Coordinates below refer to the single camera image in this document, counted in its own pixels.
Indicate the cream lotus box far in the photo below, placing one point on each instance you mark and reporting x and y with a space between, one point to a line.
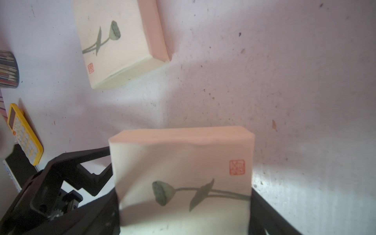
120 40

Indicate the yellow calculator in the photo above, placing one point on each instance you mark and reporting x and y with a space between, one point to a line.
24 134

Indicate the cup of coloured pencils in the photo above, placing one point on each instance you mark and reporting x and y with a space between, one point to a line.
9 73

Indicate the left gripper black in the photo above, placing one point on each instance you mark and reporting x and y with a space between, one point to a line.
65 167

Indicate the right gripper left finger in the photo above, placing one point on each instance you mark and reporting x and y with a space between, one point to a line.
99 217

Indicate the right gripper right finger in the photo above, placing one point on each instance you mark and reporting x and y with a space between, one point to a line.
264 219

